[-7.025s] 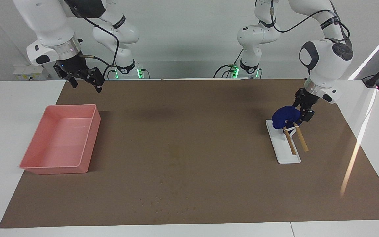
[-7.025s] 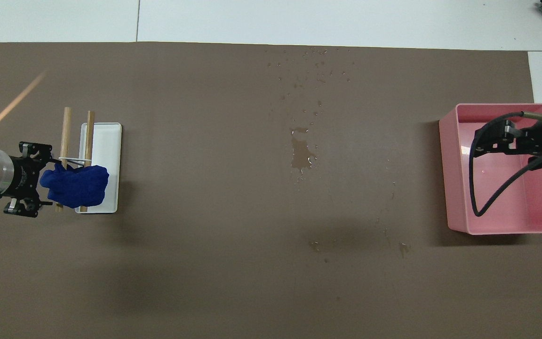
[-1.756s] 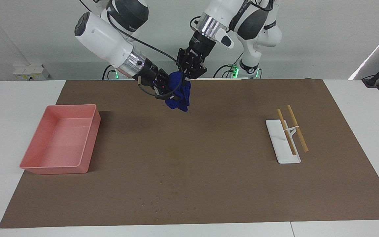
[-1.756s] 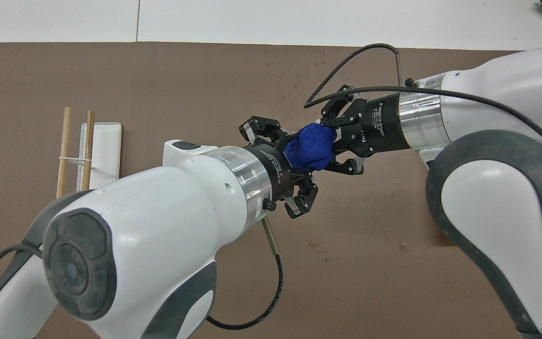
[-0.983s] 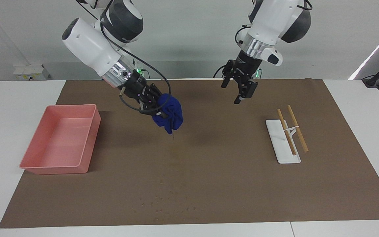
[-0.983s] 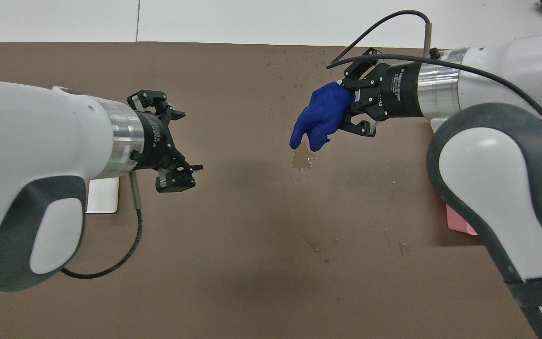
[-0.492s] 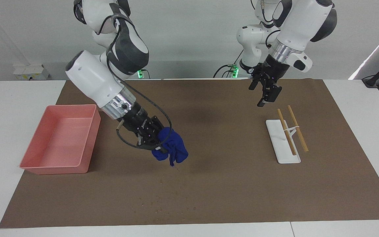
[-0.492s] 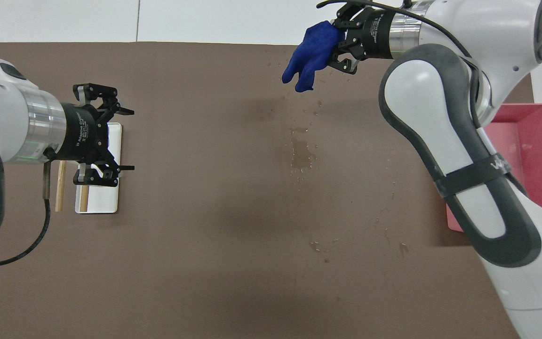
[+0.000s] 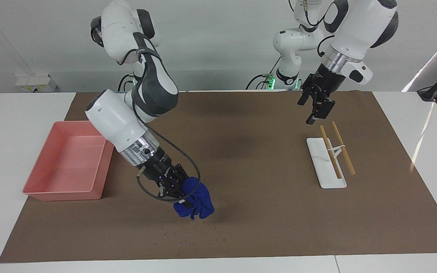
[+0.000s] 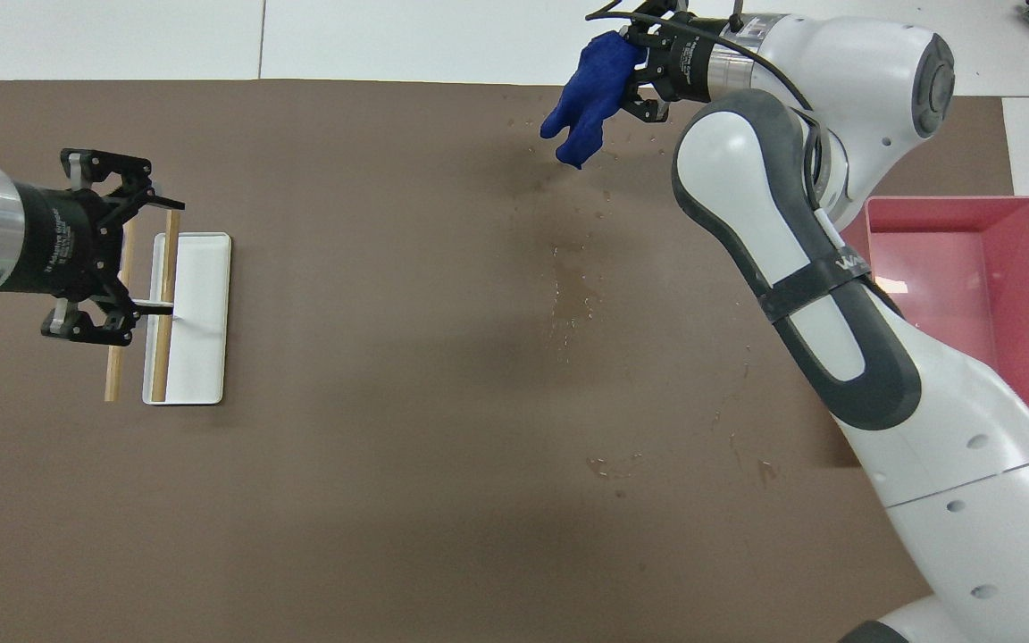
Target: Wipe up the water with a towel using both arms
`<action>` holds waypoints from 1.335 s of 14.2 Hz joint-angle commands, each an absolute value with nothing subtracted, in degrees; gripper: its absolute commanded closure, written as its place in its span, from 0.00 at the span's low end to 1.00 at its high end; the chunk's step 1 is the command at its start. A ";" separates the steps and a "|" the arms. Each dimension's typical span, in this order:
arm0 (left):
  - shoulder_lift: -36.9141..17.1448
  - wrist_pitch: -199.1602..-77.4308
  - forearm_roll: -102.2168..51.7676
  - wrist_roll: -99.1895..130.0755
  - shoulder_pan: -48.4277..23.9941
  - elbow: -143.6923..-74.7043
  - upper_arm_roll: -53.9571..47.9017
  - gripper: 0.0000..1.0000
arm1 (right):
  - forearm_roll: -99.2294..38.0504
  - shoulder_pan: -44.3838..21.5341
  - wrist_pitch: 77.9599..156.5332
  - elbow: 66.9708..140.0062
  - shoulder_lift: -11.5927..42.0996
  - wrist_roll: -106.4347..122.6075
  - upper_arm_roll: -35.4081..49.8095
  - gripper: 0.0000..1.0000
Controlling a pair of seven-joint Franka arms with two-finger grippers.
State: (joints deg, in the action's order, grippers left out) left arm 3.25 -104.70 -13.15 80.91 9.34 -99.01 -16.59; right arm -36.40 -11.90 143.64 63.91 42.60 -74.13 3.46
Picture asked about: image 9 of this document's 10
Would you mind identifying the white leaning panel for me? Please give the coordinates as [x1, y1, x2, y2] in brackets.
[401, 24, 437, 93]

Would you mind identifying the white rack wire support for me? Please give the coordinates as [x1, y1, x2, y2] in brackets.
[327, 144, 346, 160]

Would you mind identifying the brown table mat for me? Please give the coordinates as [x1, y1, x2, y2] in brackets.
[0, 91, 437, 264]

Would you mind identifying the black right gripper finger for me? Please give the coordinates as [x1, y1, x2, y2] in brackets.
[176, 164, 191, 183]
[159, 187, 193, 210]

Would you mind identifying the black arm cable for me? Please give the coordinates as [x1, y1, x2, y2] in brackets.
[134, 108, 202, 202]
[288, 0, 336, 58]

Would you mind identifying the blue towel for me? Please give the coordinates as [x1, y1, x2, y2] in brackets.
[173, 176, 215, 221]

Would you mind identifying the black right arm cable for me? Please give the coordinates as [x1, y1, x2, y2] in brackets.
[134, 108, 202, 202]

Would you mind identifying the white wall socket box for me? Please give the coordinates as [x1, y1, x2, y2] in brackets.
[14, 74, 57, 93]

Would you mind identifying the black base power cable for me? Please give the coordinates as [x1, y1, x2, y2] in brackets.
[118, 74, 136, 93]
[245, 57, 280, 91]

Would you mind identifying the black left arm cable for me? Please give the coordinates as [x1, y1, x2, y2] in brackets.
[288, 0, 336, 58]

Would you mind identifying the pink plastic bin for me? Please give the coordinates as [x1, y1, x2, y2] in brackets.
[22, 121, 115, 201]

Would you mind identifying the white rack base tray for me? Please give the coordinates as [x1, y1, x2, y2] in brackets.
[306, 137, 347, 189]

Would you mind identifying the wooden dowel rod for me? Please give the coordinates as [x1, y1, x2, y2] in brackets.
[319, 125, 343, 180]
[331, 121, 356, 176]

